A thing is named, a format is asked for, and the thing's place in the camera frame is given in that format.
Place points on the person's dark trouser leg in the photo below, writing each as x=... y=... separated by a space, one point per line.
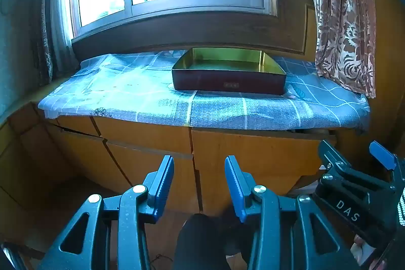
x=202 y=241

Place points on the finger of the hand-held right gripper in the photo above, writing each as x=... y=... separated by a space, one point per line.
x=332 y=153
x=383 y=156

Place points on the dark red tin box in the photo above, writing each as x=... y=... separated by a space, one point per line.
x=221 y=80

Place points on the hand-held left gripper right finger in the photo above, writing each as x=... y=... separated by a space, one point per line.
x=235 y=184

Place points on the small wooden drawer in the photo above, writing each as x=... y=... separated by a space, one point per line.
x=142 y=134
x=133 y=159

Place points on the wooden cabinet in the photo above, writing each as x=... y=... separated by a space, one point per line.
x=41 y=146

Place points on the blue checked cloth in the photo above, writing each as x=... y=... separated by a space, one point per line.
x=126 y=89

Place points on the grey sheer curtain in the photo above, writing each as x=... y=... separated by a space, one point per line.
x=60 y=51

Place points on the person's right hand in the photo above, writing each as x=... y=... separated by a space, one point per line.
x=360 y=252

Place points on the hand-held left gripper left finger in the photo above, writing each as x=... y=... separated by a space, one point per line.
x=163 y=178

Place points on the brown patterned curtain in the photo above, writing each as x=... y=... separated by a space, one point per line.
x=345 y=20

